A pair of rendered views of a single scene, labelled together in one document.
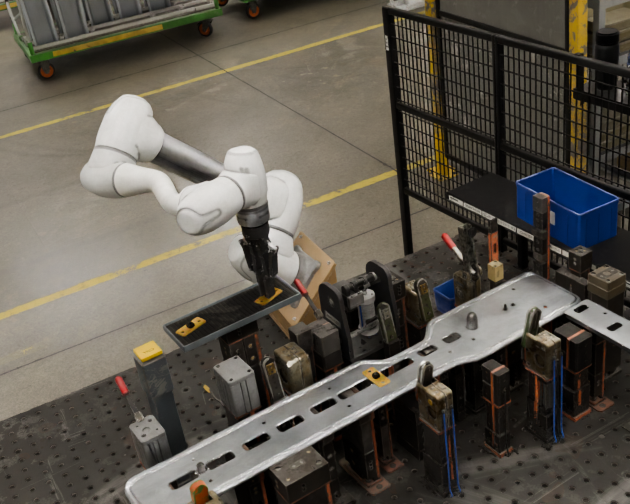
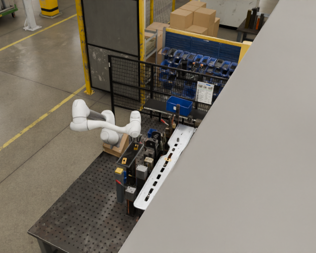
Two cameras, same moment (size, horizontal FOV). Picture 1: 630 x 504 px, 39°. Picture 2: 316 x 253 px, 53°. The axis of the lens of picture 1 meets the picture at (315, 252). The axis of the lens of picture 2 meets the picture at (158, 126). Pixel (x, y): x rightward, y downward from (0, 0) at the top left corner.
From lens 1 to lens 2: 1.87 m
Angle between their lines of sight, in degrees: 35
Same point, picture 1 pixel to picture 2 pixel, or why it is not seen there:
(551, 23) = (132, 48)
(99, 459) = (93, 206)
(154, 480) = (140, 201)
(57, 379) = (6, 193)
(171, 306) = (29, 157)
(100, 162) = (80, 121)
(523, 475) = not seen: hidden behind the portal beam
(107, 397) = (77, 188)
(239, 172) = (137, 118)
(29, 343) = not seen: outside the picture
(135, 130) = (85, 110)
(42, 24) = not seen: outside the picture
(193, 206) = (136, 130)
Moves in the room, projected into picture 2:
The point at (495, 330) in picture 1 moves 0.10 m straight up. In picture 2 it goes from (183, 140) to (184, 133)
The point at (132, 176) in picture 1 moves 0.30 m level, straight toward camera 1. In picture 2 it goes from (94, 124) to (116, 136)
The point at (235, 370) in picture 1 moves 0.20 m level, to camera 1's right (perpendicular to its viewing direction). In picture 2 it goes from (142, 168) to (158, 159)
